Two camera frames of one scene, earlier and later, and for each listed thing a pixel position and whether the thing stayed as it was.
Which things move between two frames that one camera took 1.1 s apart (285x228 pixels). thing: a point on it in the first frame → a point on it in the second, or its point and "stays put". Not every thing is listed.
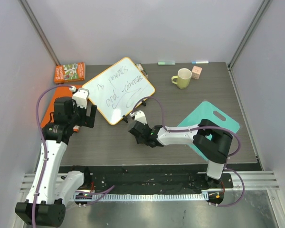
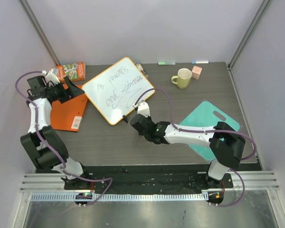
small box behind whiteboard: (141, 69) stays put
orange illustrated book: (74, 71) stays put
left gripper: (89, 121) → (73, 90)
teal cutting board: (205, 111) stays put
